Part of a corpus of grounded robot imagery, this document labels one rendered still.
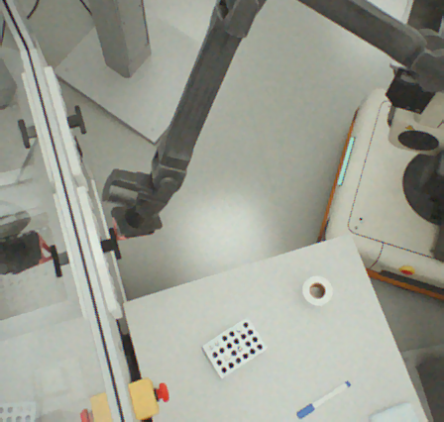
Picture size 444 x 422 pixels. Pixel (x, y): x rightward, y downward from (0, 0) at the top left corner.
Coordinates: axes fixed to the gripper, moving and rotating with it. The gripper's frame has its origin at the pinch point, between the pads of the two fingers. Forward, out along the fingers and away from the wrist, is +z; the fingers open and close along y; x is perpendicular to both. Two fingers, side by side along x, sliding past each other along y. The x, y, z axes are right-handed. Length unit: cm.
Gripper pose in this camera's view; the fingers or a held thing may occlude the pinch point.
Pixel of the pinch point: (123, 235)
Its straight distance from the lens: 148.4
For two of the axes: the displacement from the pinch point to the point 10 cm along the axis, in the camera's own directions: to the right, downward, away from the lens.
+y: -8.1, 1.3, -5.7
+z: -4.6, 4.5, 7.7
